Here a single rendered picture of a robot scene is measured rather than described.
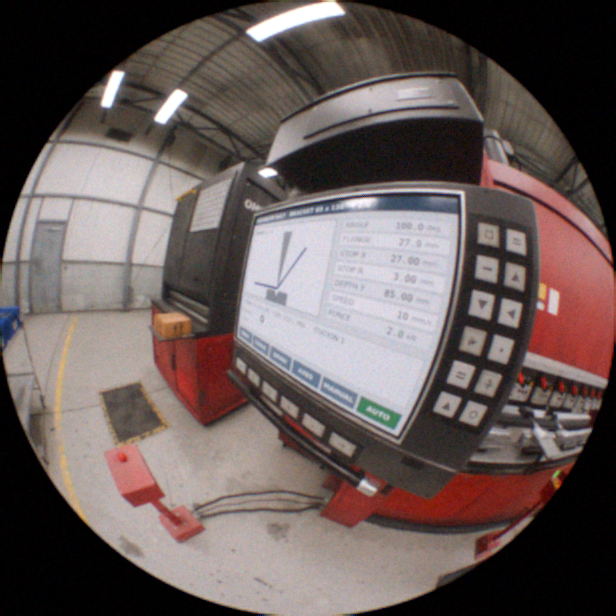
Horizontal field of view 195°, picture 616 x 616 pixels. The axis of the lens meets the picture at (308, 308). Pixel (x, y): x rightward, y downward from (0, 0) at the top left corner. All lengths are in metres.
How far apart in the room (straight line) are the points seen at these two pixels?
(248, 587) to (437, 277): 1.53
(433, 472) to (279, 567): 1.30
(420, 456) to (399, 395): 0.08
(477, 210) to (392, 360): 0.17
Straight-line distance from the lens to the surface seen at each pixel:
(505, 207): 0.22
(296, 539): 1.50
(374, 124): 0.38
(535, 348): 1.09
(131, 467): 0.83
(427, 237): 0.20
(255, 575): 1.46
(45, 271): 6.24
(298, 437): 0.37
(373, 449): 0.25
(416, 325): 0.18
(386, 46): 4.34
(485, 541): 2.08
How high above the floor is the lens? 1.46
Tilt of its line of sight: 8 degrees down
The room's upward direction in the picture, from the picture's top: 11 degrees clockwise
